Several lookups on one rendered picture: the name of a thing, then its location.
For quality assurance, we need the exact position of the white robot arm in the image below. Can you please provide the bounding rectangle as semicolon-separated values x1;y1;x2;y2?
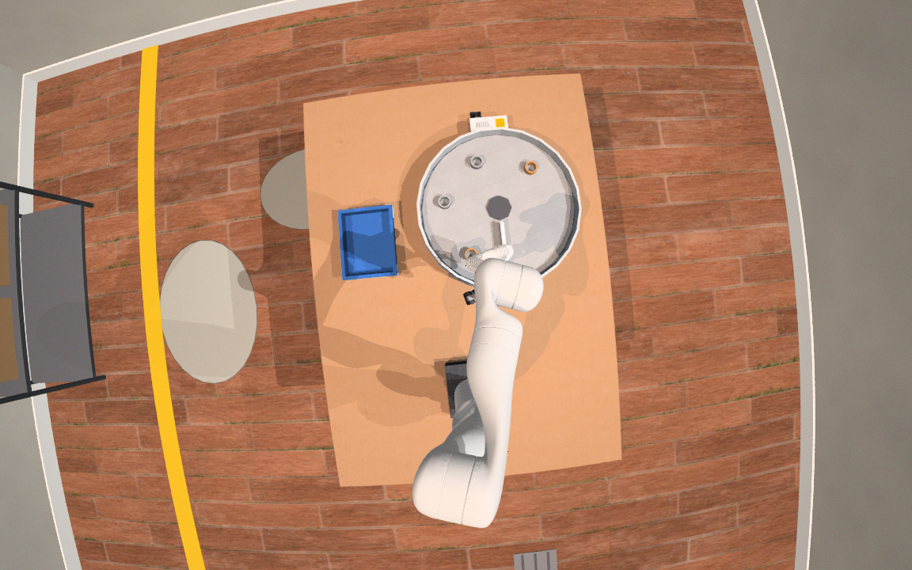
412;244;543;528

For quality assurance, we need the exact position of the blue crate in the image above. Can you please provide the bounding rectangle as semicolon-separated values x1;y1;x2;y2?
338;204;399;280

